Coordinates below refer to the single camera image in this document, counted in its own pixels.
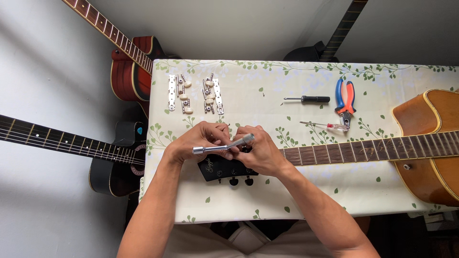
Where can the person's left hand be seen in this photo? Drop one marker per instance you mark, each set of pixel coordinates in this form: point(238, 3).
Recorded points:
point(195, 138)

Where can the person's right hand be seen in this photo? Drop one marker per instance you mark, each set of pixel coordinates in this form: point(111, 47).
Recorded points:
point(263, 154)

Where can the person's right fingers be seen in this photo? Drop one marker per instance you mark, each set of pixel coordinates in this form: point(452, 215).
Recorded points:
point(252, 130)

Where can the silver tubular socket wrench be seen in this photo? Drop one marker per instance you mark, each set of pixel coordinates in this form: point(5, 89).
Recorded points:
point(211, 148)

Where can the orange acoustic guitar black headstock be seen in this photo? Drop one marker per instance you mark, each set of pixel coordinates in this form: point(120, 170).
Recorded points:
point(358, 151)

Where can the silver tuner set cream knobs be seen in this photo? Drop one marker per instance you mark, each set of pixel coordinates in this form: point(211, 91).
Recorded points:
point(172, 92)
point(217, 96)

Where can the clear red tester screwdriver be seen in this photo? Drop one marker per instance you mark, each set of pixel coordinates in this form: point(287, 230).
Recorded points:
point(335, 126)

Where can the cream leaf-print tablecloth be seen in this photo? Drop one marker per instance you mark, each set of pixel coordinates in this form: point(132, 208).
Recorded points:
point(322, 190)

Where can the blue and orange pliers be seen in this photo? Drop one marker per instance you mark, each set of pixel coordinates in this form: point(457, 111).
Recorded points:
point(345, 96)

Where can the beige seat cushion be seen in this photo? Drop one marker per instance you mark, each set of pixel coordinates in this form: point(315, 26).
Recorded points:
point(248, 238)

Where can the person's white trousers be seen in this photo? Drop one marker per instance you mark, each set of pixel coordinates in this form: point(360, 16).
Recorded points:
point(200, 243)

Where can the black guitar with dark neck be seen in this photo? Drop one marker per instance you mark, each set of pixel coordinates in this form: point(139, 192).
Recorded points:
point(339, 34)

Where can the red acoustic guitar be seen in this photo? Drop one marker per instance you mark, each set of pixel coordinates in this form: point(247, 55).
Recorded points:
point(129, 73)

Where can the black acoustic guitar with pick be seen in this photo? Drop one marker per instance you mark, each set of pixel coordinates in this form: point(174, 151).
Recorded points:
point(107, 168)

